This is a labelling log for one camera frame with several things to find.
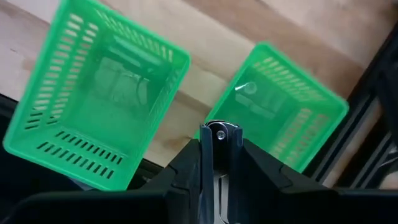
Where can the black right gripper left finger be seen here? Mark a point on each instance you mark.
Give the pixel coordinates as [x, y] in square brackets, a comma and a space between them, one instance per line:
[174, 186]

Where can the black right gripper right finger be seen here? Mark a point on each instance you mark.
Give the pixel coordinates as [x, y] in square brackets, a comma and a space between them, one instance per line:
[273, 186]

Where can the green plastic slotted basket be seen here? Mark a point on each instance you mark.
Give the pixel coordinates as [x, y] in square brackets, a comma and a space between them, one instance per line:
[102, 124]
[280, 93]

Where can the black aluminium table frame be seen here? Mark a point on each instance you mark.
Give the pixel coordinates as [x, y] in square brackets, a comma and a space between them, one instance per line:
[363, 96]

